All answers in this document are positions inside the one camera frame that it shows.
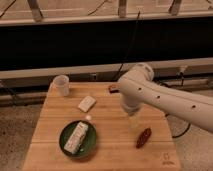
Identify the translucent plastic cup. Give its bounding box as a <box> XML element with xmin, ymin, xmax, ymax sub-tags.
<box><xmin>53</xmin><ymin>75</ymin><xmax>69</xmax><ymax>97</ymax></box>

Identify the dark red chili pepper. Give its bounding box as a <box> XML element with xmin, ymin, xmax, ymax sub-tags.
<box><xmin>136</xmin><ymin>128</ymin><xmax>152</xmax><ymax>148</ymax></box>

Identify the black hanging cable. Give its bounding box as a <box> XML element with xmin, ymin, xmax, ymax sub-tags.
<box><xmin>111</xmin><ymin>9</ymin><xmax>141</xmax><ymax>81</ymax></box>

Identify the green round plate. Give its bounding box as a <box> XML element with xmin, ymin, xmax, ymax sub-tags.
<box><xmin>59</xmin><ymin>120</ymin><xmax>97</xmax><ymax>160</ymax></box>

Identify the black floor cable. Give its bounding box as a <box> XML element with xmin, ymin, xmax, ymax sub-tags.
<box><xmin>165</xmin><ymin>113</ymin><xmax>192</xmax><ymax>139</ymax></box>

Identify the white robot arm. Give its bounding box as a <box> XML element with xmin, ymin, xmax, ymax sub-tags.
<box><xmin>118</xmin><ymin>63</ymin><xmax>213</xmax><ymax>133</ymax></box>

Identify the brown rectangular block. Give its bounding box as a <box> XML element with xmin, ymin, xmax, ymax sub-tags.
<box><xmin>108</xmin><ymin>84</ymin><xmax>119</xmax><ymax>93</ymax></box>

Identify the white soap bar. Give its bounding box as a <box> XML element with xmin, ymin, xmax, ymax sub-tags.
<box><xmin>78</xmin><ymin>96</ymin><xmax>96</xmax><ymax>112</ymax></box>

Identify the white carton box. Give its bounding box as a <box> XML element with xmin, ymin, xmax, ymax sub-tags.
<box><xmin>64</xmin><ymin>122</ymin><xmax>88</xmax><ymax>154</ymax></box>

